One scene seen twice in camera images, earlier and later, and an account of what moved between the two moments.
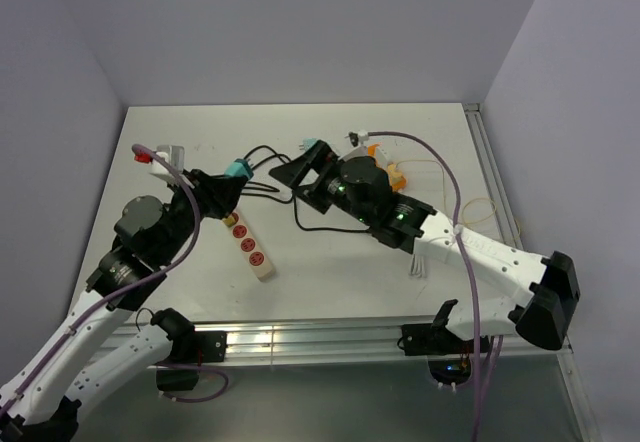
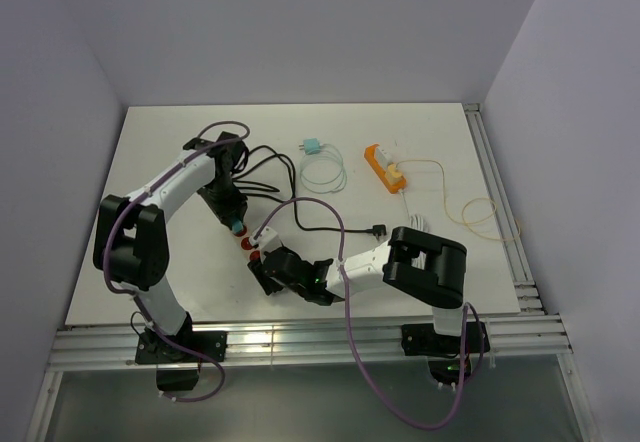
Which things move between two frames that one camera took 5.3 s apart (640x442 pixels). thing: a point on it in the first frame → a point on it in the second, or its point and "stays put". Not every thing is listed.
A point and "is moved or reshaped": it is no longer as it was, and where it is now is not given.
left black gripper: (218, 193) → (237, 206)
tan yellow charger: (392, 172) stays put
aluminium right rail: (505, 221) stays put
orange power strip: (397, 184) stays put
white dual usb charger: (381, 158) stays put
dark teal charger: (239, 168) is moved or reshaped
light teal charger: (307, 143) stays put
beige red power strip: (261, 266) stays put
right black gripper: (320, 158) → (265, 280)
